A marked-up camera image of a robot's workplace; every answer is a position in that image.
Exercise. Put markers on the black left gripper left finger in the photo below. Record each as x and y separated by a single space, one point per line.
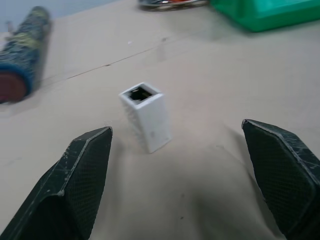
72 185

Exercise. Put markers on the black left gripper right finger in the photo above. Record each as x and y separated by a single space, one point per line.
285 175

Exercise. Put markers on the white network coupler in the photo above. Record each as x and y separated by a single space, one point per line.
152 120

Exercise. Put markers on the green plastic bin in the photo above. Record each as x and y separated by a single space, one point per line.
265 12

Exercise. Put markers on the blue patterned rolled tube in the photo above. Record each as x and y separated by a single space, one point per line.
21 52

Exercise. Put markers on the shiny metal dish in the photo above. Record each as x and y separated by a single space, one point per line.
172 3

